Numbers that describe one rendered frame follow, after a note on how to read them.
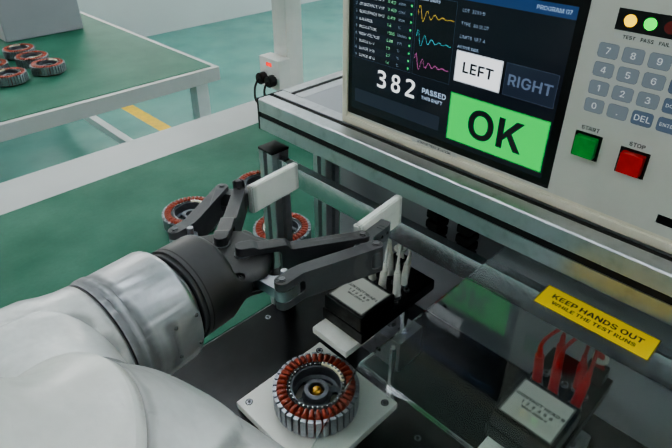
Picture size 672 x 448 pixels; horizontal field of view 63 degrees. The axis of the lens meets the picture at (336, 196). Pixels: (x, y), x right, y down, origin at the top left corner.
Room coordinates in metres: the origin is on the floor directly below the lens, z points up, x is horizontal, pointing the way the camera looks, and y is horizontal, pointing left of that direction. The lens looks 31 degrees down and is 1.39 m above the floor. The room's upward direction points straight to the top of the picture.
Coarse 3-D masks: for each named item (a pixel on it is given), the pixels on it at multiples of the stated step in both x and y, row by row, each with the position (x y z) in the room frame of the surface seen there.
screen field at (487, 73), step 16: (464, 64) 0.51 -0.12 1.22; (480, 64) 0.50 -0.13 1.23; (496, 64) 0.49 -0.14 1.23; (512, 64) 0.47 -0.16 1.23; (464, 80) 0.51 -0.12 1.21; (480, 80) 0.50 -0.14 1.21; (496, 80) 0.48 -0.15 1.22; (512, 80) 0.47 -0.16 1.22; (528, 80) 0.46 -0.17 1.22; (544, 80) 0.45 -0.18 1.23; (512, 96) 0.47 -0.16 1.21; (528, 96) 0.46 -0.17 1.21; (544, 96) 0.45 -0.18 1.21
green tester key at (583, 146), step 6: (576, 138) 0.42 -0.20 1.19; (582, 138) 0.42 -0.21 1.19; (588, 138) 0.41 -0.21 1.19; (594, 138) 0.41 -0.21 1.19; (576, 144) 0.42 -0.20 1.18; (582, 144) 0.42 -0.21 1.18; (588, 144) 0.41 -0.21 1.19; (594, 144) 0.41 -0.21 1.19; (576, 150) 0.42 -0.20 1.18; (582, 150) 0.41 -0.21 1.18; (588, 150) 0.41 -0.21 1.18; (594, 150) 0.41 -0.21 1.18; (582, 156) 0.41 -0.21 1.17; (588, 156) 0.41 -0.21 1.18; (594, 156) 0.41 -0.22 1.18
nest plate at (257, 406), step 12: (312, 348) 0.57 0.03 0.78; (324, 348) 0.57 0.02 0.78; (264, 384) 0.50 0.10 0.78; (252, 396) 0.48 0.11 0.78; (264, 396) 0.48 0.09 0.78; (300, 396) 0.48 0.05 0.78; (336, 396) 0.48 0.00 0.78; (240, 408) 0.47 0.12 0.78; (252, 408) 0.46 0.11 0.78; (264, 408) 0.46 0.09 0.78; (252, 420) 0.45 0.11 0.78; (264, 420) 0.45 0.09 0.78; (276, 420) 0.45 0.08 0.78; (264, 432) 0.43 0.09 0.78; (276, 432) 0.43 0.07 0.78; (288, 432) 0.43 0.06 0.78; (288, 444) 0.41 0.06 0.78; (300, 444) 0.41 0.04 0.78; (312, 444) 0.41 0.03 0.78
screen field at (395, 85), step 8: (376, 72) 0.59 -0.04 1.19; (384, 72) 0.58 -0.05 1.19; (392, 72) 0.57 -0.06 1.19; (376, 80) 0.59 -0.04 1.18; (384, 80) 0.58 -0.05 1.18; (392, 80) 0.57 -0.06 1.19; (400, 80) 0.56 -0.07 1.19; (408, 80) 0.56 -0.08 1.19; (416, 80) 0.55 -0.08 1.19; (376, 88) 0.59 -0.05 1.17; (384, 88) 0.58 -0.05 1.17; (392, 88) 0.57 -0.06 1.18; (400, 88) 0.56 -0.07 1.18; (408, 88) 0.55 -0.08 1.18; (416, 88) 0.55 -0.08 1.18; (400, 96) 0.56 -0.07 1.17; (408, 96) 0.55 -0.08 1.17; (416, 96) 0.55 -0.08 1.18
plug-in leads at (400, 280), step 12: (396, 252) 0.62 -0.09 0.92; (408, 252) 0.57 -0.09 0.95; (384, 264) 0.56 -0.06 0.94; (396, 264) 0.55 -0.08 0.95; (408, 264) 0.57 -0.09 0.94; (372, 276) 0.58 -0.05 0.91; (384, 276) 0.56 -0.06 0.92; (396, 276) 0.55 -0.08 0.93; (408, 276) 0.57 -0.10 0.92; (396, 288) 0.54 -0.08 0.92
